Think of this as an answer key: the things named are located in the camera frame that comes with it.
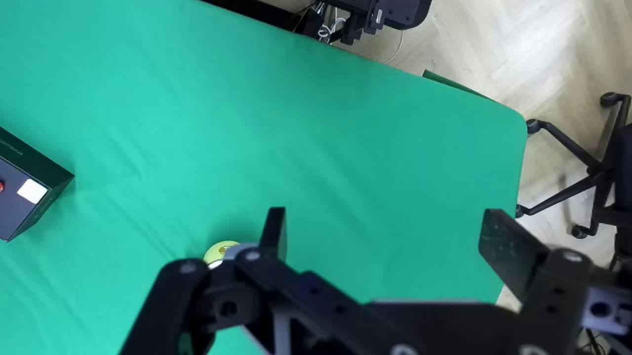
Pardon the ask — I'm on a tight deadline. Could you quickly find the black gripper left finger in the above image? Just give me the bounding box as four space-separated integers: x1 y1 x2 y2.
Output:
119 205 312 355

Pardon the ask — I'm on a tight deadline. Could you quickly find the green tablecloth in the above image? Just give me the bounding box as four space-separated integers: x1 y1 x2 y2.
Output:
0 0 529 355

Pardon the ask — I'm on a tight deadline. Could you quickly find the black office chair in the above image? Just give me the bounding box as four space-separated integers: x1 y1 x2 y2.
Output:
516 91 632 264

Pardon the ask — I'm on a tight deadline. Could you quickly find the black rectangular box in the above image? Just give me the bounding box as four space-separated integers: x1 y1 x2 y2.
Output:
0 124 75 243

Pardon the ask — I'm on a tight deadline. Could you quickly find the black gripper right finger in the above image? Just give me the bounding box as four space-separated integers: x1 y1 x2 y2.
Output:
478 207 620 355

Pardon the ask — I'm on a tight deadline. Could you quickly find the yellow mug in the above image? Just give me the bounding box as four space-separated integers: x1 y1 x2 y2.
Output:
202 239 243 268

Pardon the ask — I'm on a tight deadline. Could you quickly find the black metal frame stand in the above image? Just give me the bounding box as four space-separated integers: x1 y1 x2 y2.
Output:
204 0 435 47

